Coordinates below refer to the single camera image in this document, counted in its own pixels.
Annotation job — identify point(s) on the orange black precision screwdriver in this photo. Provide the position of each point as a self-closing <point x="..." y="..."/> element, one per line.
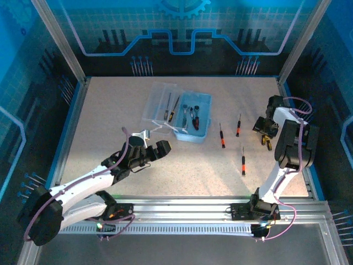
<point x="222" y="139"/>
<point x="243" y="165"/>
<point x="237" y="129"/>

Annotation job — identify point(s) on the clear plastic tool box lid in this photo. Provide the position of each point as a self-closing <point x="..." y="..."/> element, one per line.
<point x="154" y="99"/>

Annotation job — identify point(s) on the blue plastic tool box base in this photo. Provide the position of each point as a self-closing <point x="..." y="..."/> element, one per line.
<point x="205" y="110"/>

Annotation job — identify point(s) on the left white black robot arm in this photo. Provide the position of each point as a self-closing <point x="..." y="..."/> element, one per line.
<point x="82" y="179"/>

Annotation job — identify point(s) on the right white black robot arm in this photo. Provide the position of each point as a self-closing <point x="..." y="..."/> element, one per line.
<point x="292" y="143"/>

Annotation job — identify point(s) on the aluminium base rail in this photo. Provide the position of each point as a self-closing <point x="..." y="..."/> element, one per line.
<point x="179" y="207"/>

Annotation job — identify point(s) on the aluminium frame post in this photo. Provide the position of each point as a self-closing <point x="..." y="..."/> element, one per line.
<point x="61" y="41"/>
<point x="303" y="41"/>

